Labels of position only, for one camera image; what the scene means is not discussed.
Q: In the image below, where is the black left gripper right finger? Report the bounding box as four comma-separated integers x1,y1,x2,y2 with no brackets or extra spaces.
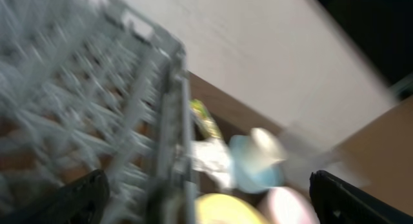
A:
309,170,412,224

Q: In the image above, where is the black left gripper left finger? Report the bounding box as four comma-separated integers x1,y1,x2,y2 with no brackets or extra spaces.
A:
1,169,110,224

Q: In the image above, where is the cream white cup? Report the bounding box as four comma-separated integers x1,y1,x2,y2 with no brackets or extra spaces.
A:
247,128,288,171

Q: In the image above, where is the white paper napkin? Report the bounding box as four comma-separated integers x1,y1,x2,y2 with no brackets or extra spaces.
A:
191,137,236,192

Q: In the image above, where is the yellow green snack wrapper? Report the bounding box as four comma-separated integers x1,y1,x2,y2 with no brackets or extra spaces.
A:
190,99,223,139

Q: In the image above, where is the pink bowl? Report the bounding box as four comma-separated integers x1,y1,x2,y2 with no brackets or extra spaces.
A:
258,187,320,224

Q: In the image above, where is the light blue saucer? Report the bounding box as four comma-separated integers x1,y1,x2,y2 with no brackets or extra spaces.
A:
228,135,285,194

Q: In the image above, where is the grey plastic dish rack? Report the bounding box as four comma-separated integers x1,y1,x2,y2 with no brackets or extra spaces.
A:
1,0,197,223

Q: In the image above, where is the yellow plate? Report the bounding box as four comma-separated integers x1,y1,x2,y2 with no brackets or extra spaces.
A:
195,193,269,224

